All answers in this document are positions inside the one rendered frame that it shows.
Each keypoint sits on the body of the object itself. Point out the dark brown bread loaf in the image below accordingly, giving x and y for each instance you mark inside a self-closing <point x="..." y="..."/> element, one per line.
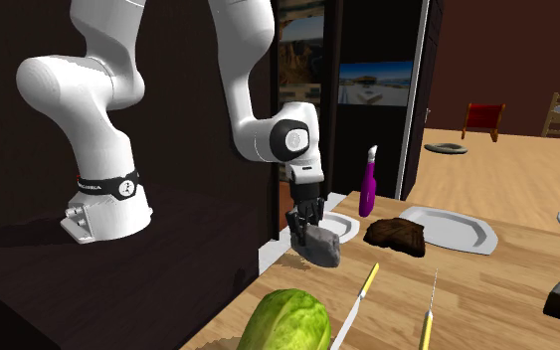
<point x="398" y="235"/>

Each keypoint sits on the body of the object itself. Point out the dark door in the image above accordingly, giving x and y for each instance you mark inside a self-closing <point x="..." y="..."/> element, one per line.
<point x="422" y="97"/>

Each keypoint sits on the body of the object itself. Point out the wide landscape wall picture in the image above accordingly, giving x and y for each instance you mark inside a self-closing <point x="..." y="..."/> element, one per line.
<point x="375" y="83"/>

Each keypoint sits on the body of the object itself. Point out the grey rock-shaped lump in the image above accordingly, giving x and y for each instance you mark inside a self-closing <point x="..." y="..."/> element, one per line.
<point x="322" y="247"/>

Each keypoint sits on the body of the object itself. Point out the dark robot stand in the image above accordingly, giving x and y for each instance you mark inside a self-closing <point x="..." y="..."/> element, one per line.
<point x="114" y="281"/>

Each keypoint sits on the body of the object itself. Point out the red chair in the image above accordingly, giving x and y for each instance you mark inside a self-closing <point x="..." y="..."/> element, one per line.
<point x="484" y="116"/>

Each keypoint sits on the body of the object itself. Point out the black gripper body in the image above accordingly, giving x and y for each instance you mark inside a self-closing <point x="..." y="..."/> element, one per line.
<point x="305" y="192"/>

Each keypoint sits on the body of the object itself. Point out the white octagonal plate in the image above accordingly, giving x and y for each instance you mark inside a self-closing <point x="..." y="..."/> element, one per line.
<point x="449" y="228"/>

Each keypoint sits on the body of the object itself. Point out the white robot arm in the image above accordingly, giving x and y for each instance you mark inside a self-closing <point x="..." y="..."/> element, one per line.
<point x="100" y="145"/>

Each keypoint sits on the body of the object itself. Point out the green cabbage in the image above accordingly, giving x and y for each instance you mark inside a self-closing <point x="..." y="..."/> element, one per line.
<point x="287" y="322"/>

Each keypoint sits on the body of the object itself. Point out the tall desert wall picture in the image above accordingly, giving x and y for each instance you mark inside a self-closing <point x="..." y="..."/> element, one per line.
<point x="301" y="53"/>

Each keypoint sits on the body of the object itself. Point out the round white plate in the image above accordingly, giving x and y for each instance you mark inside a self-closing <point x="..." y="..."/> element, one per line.
<point x="340" y="227"/>

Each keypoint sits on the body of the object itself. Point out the purple spray bottle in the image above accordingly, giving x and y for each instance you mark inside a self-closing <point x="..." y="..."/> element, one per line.
<point x="368" y="189"/>

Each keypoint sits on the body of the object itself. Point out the dark round floor disc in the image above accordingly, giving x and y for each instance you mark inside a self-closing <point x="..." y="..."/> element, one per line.
<point x="446" y="149"/>

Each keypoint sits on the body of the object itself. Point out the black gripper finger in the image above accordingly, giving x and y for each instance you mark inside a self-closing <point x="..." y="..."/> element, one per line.
<point x="315" y="212"/>
<point x="297" y="224"/>

